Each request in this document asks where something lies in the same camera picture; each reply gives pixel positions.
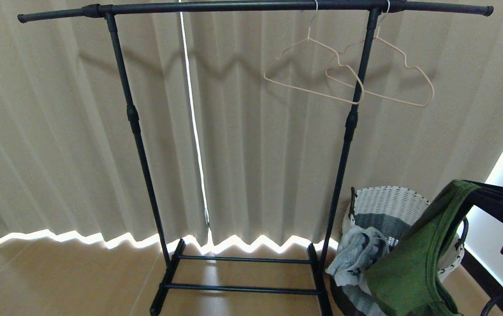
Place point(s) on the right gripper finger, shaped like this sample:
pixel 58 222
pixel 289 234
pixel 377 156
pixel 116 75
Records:
pixel 497 199

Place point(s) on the green long-sleeved shirt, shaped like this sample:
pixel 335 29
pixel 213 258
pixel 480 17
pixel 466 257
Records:
pixel 409 272

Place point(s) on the pale grey shorts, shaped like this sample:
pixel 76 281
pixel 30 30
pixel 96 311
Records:
pixel 352 254

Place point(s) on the pink clothes hanger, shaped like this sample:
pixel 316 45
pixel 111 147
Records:
pixel 309 35
pixel 377 34

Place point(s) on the white laundry basket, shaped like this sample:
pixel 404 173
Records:
pixel 383 202

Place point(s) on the black clothes rack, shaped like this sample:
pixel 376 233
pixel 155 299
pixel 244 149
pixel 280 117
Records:
pixel 234 6

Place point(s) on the beige curtain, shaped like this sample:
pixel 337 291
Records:
pixel 58 131

